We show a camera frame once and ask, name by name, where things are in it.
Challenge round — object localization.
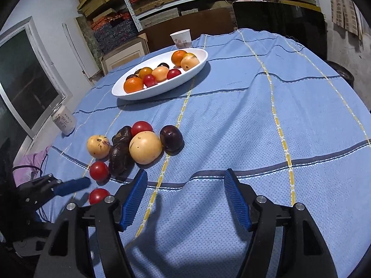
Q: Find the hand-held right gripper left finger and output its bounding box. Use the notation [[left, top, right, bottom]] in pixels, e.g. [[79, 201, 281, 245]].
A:
[[35, 168, 149, 278]]

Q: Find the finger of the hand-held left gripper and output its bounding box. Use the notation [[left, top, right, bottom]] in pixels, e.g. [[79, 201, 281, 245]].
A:
[[17, 174, 91, 205]]

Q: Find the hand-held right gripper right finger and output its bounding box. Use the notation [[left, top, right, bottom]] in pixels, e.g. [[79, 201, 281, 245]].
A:
[[224, 168, 338, 278]]

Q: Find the white oval plate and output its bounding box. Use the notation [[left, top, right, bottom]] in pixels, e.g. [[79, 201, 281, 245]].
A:
[[112, 48, 209, 101]]

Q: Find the large yellow round fruit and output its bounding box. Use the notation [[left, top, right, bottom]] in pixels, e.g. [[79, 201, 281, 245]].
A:
[[129, 131, 163, 165]]

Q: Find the white drink can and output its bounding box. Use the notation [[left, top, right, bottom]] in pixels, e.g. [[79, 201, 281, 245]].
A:
[[51, 106, 77, 136]]

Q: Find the blue striped tablecloth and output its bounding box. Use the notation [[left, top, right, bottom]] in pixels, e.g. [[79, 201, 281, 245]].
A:
[[17, 28, 371, 278]]

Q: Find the white framed window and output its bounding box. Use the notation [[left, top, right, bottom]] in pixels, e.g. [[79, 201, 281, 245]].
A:
[[0, 16, 73, 157]]

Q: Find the beige framed board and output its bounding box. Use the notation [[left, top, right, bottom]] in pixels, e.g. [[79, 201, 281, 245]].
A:
[[100, 33, 150, 74]]

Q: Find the blue patterned box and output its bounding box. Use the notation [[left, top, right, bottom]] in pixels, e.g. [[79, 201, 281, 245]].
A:
[[93, 20, 140, 54]]

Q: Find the white paper cup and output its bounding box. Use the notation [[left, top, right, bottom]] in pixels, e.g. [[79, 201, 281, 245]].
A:
[[170, 29, 192, 49]]

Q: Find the orange patterned box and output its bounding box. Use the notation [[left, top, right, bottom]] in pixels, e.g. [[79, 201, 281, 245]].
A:
[[91, 12, 131, 29]]

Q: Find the brown board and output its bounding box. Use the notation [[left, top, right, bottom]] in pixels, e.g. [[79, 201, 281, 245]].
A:
[[145, 8, 235, 53]]

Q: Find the black flat panel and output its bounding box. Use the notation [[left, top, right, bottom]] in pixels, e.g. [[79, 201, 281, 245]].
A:
[[232, 0, 326, 61]]

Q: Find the metal shelf rack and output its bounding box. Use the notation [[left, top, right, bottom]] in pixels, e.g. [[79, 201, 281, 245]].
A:
[[114, 0, 322, 32]]

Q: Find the stack of tan woven boxes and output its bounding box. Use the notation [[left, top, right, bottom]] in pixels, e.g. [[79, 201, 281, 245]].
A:
[[75, 0, 316, 28]]

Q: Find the tan hanging cloth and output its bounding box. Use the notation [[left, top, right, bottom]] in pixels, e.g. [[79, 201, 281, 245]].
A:
[[326, 0, 366, 35]]

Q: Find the black cable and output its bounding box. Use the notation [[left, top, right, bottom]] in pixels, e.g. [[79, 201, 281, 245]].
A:
[[12, 148, 51, 174]]

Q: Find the white wall conduit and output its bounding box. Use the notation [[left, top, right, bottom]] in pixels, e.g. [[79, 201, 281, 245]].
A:
[[62, 22, 96, 79]]

